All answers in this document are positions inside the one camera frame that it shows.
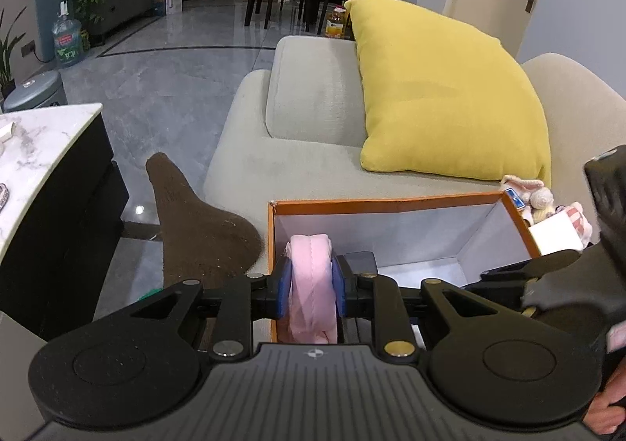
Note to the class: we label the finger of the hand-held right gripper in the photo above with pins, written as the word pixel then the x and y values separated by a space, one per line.
pixel 533 270

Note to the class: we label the cooking oil bottle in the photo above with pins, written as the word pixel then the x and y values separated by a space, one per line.
pixel 335 23

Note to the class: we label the beige sofa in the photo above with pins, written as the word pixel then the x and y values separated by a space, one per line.
pixel 313 94

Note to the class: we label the pink plush bunny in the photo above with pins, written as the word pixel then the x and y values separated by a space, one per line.
pixel 530 189

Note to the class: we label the white paper box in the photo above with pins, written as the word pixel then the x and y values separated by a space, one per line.
pixel 555 235

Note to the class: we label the grey trash bin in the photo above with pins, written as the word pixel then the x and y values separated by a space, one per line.
pixel 34 91

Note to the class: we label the pink padded pouch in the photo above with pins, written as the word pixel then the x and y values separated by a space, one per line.
pixel 313 275

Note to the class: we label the white marble table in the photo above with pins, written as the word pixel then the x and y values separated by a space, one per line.
pixel 44 148

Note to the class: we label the brown fuzzy cloth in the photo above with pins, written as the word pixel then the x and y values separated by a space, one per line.
pixel 195 226

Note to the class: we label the yellow cushion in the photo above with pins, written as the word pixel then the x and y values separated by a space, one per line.
pixel 440 94

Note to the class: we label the blue pack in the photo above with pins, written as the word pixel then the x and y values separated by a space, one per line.
pixel 514 199

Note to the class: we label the orange cardboard box white inside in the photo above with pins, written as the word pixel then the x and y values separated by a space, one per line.
pixel 415 235

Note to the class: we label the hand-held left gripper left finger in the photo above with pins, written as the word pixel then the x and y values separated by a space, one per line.
pixel 282 287

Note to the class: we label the water jug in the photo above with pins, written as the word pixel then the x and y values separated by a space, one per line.
pixel 67 42

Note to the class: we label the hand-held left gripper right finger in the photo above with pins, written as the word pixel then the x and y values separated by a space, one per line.
pixel 338 284

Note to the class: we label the potted plant long leaves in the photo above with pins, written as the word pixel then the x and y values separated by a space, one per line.
pixel 7 55

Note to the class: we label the person's right hand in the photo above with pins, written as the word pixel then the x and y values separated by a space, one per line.
pixel 609 409

